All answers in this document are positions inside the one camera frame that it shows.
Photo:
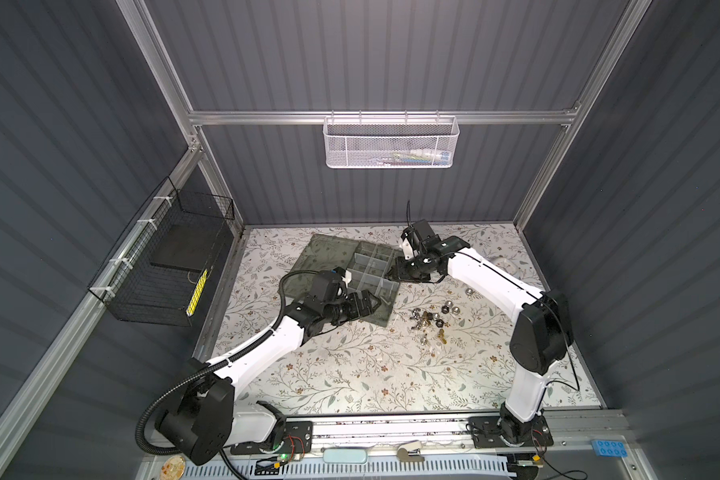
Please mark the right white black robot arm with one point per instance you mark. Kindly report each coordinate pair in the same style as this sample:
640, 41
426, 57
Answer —
542, 331

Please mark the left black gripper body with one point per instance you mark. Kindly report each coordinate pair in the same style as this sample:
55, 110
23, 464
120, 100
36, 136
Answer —
343, 309

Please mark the black wire wall basket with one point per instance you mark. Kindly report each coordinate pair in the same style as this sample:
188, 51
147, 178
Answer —
150, 278

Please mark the light teal flat box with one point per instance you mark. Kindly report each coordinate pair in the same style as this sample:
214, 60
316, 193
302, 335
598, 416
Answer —
345, 456

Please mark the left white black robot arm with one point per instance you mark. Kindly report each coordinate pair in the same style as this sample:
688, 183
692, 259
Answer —
198, 417

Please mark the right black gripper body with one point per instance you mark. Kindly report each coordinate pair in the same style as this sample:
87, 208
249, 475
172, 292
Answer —
410, 270

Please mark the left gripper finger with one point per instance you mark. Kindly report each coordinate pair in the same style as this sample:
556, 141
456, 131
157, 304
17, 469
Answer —
371, 299
366, 310

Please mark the white wire mesh basket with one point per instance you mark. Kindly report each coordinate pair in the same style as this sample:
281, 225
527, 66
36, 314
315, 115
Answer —
352, 142

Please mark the pile of screws and nuts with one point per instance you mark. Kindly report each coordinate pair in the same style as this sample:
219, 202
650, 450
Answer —
442, 320

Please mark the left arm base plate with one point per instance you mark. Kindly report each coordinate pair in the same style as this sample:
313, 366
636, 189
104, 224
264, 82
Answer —
290, 437

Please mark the clear divided organizer box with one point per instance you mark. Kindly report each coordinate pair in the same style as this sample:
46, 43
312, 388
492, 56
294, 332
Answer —
368, 263

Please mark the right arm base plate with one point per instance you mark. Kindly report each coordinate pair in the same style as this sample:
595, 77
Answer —
495, 431

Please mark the pens in white basket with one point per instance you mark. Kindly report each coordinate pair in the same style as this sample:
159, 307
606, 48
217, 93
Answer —
425, 158

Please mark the round wooden disc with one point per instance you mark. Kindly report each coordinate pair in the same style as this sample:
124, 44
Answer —
173, 468

